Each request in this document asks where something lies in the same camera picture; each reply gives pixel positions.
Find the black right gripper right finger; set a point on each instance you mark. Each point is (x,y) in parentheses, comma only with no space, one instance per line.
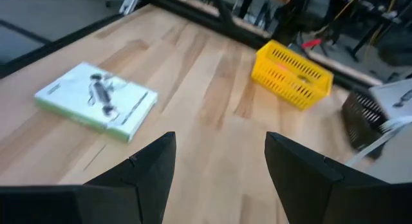
(322,192)

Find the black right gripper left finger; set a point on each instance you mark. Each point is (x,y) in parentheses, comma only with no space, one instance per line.
(128,195)

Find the white Acer product box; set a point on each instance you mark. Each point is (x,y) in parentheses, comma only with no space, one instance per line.
(391,98)
(96,101)

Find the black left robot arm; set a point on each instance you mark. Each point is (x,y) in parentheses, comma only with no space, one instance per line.
(293,14)

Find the black plastic basket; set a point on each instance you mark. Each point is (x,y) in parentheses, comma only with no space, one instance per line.
(360,121)

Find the yellow plastic basket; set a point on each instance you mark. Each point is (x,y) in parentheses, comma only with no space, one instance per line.
(289,82)

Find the silver aluminium extrusion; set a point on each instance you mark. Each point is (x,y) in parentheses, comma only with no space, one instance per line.
(130,2)

